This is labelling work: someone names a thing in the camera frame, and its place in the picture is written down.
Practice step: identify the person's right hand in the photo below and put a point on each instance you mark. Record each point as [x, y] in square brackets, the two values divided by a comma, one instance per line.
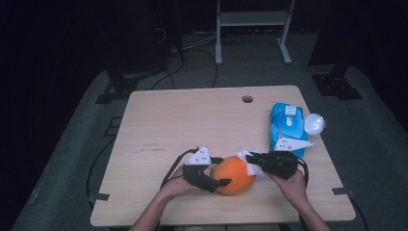
[293, 189]

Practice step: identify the orange plush toy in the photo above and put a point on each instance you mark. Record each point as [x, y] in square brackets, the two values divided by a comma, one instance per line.
[235, 176]

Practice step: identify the blue wet wipes pack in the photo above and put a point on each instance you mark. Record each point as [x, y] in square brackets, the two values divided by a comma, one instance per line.
[288, 125]

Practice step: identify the white metal stand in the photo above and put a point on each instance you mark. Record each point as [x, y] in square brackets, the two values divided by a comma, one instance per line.
[219, 38]

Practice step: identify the black tape strip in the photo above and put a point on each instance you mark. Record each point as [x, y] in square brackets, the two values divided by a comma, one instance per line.
[99, 197]
[341, 191]

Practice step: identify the black stand base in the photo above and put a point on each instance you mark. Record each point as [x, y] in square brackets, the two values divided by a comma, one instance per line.
[336, 86]
[122, 88]

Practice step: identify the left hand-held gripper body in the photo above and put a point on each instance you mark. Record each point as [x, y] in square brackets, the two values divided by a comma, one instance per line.
[198, 159]

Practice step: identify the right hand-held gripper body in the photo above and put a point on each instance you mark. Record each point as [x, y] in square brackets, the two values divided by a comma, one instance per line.
[282, 163]

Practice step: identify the round clear plastic lid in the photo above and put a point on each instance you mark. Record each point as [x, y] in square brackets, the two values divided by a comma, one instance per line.
[314, 123]

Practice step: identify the white wet wipe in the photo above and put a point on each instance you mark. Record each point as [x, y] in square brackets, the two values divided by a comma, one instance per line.
[253, 170]

